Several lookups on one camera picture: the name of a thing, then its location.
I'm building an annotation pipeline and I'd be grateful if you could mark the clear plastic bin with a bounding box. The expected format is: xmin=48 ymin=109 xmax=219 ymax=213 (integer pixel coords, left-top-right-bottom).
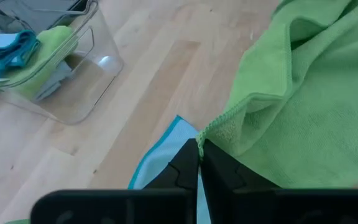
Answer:
xmin=0 ymin=0 xmax=124 ymax=126

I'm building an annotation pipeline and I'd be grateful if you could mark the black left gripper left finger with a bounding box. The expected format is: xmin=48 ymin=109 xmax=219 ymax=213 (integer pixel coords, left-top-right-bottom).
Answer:
xmin=31 ymin=139 xmax=198 ymax=224

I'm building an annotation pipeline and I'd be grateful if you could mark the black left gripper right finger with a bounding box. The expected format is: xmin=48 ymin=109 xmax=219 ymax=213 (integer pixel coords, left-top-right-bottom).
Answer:
xmin=201 ymin=139 xmax=358 ymax=224

